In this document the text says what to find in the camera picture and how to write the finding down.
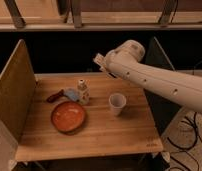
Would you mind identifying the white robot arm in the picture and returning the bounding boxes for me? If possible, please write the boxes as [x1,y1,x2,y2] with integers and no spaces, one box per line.
[93,40,202,114]

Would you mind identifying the small white patterned bottle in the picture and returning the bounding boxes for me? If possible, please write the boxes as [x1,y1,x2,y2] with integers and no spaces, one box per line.
[77,79,89,105]

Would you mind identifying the orange round plate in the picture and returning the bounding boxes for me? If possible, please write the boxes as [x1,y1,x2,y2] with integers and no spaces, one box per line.
[51,101,86,133]

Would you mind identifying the right dark side panel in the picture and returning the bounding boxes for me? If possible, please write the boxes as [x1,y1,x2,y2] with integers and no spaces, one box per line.
[144,37,180,135]

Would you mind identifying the left wooden side panel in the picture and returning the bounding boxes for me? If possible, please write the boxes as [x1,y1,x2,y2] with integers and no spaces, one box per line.
[0,39,36,142]

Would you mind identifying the wooden shelf rack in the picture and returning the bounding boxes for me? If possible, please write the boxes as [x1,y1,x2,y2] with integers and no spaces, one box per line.
[0,0,202,32]

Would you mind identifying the dark red handle tool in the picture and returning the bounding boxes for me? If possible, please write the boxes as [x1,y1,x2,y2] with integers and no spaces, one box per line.
[46,89,64,103]

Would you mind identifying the black floor cables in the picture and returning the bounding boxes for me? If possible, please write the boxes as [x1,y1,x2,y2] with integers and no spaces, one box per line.
[165,113,202,171]

